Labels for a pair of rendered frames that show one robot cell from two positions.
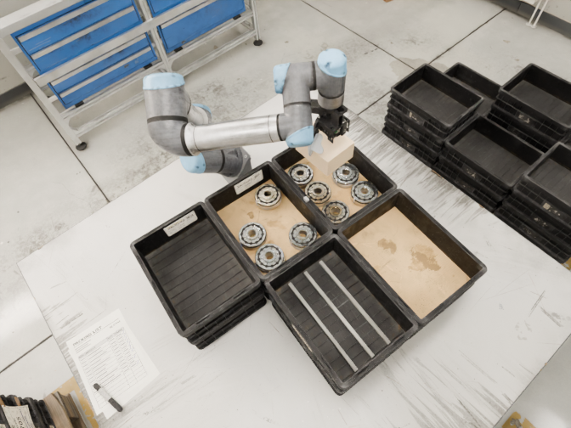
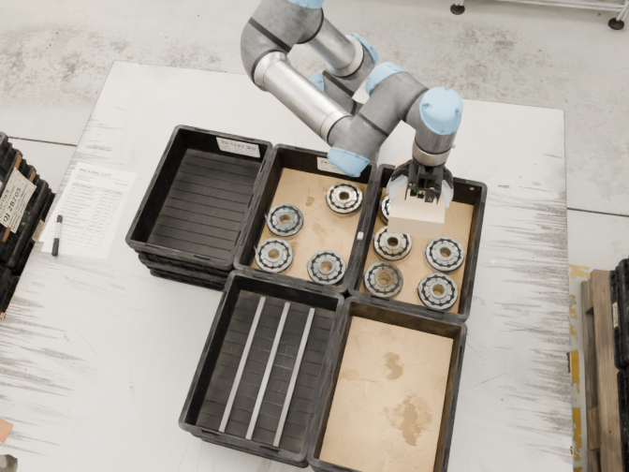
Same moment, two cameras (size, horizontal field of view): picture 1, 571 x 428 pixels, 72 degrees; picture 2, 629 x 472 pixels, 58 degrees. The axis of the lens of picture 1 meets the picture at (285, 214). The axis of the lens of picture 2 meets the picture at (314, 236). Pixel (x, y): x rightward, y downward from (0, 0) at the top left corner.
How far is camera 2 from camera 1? 55 cm
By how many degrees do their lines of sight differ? 23
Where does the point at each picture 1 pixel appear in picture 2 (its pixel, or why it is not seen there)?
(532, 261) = not seen: outside the picture
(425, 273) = (391, 432)
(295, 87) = (378, 102)
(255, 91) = (542, 81)
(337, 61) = (438, 111)
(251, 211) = (314, 198)
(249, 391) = (145, 348)
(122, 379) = (80, 233)
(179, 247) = (220, 169)
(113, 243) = (192, 113)
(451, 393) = not seen: outside the picture
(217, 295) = (199, 241)
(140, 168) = not seen: hidden behind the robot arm
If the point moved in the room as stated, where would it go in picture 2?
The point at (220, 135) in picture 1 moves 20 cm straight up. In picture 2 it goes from (285, 89) to (276, 13)
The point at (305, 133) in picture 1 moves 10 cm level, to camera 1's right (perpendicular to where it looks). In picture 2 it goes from (346, 159) to (387, 189)
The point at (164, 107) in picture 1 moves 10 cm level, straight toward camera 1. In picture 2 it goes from (268, 17) to (247, 49)
